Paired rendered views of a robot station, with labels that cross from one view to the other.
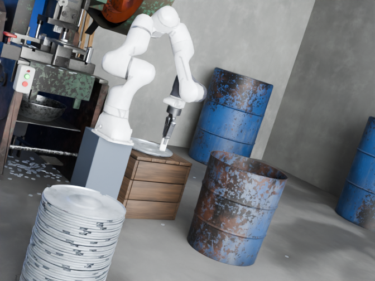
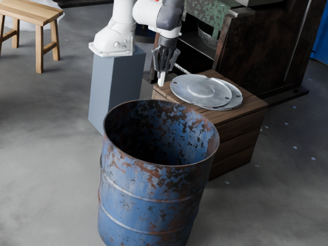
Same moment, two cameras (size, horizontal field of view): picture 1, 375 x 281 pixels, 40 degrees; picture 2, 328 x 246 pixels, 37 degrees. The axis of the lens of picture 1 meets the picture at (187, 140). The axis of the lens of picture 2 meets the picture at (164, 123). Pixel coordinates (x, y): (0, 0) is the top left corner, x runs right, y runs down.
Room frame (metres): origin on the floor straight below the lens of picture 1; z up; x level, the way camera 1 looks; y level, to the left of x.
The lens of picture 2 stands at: (2.51, -1.81, 1.44)
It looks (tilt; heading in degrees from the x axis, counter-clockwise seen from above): 32 degrees down; 84
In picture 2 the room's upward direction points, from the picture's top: 11 degrees clockwise
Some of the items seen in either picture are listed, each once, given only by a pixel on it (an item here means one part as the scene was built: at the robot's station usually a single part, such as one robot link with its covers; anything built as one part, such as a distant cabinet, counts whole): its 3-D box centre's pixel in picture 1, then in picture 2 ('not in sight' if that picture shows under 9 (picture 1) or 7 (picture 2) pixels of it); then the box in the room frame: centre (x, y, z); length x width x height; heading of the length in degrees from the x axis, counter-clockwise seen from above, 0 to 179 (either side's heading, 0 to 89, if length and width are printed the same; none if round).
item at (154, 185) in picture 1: (138, 177); (203, 125); (2.91, 0.21, 0.18); 0.40 x 0.38 x 0.35; 41
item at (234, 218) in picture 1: (234, 207); (152, 180); (2.66, -0.34, 0.24); 0.42 x 0.42 x 0.48
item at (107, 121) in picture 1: (116, 122); (114, 34); (2.43, 0.34, 0.52); 0.22 x 0.19 x 0.14; 35
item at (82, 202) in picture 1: (85, 201); not in sight; (1.73, 0.27, 0.34); 0.29 x 0.29 x 0.01
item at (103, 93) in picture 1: (71, 96); (277, 37); (3.33, 0.80, 0.45); 0.92 x 0.12 x 0.90; 40
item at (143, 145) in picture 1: (148, 146); (200, 90); (2.86, 0.20, 0.37); 0.29 x 0.29 x 0.01
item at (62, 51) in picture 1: (63, 54); not in sight; (2.91, 0.80, 0.72); 0.25 x 0.14 x 0.14; 40
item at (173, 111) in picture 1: (172, 115); (167, 45); (2.66, 0.11, 0.61); 0.08 x 0.07 x 0.09; 19
